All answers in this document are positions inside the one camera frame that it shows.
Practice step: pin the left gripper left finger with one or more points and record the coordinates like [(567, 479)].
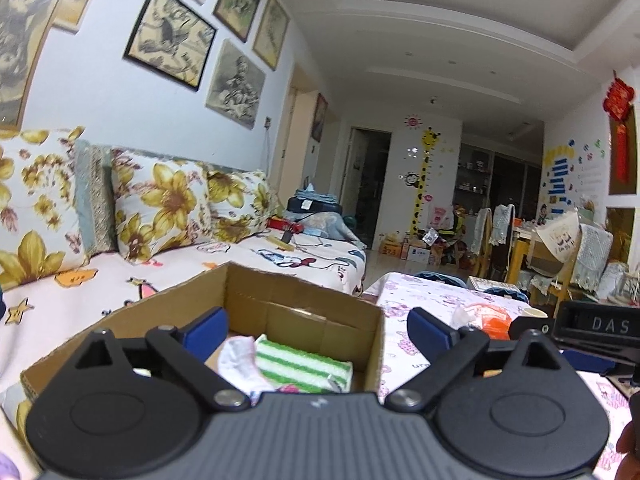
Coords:
[(136, 408)]

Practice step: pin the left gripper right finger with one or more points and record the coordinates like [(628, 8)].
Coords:
[(502, 408)]

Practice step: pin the white soft cloth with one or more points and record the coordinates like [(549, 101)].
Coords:
[(237, 364)]

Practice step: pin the wooden dining chair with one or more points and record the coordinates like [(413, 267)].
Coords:
[(566, 254)]

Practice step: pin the orange tissue pack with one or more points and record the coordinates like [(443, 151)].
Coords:
[(492, 320)]

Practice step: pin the pink cartoon tablecloth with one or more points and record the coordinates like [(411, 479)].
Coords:
[(396, 294)]

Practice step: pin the cartoon print sofa cover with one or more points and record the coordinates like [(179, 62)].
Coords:
[(42, 315)]

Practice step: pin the green striped sponge cloth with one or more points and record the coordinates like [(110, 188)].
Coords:
[(306, 372)]

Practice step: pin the brown cardboard box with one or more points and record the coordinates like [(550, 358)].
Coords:
[(286, 309)]

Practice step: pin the floral cushion near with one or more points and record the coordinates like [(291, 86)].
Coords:
[(40, 229)]

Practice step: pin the floral cushion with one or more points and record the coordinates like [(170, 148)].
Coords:
[(241, 203), (161, 204), (40, 229)]

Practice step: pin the red chinese knot decoration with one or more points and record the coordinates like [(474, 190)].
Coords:
[(618, 104)]

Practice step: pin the floral cushion middle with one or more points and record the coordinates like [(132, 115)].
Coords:
[(161, 204)]

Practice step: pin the floral cushion far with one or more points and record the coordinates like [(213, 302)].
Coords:
[(241, 203)]

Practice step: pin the red box on sofa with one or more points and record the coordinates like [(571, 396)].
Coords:
[(285, 225)]

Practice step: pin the teal lace cushion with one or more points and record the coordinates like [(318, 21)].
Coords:
[(94, 197)]

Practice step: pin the giraffe height chart sticker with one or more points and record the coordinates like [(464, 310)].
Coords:
[(424, 160)]

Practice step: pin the black bag on sofa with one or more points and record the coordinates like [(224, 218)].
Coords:
[(310, 202)]

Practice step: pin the grey portrait sketch picture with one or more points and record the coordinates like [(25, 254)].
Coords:
[(236, 86)]

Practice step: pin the black framed bird picture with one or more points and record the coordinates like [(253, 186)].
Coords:
[(172, 40)]

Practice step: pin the gold framed beige picture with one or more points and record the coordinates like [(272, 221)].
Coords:
[(270, 37)]

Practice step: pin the large fruit still-life picture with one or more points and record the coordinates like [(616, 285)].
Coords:
[(24, 28)]

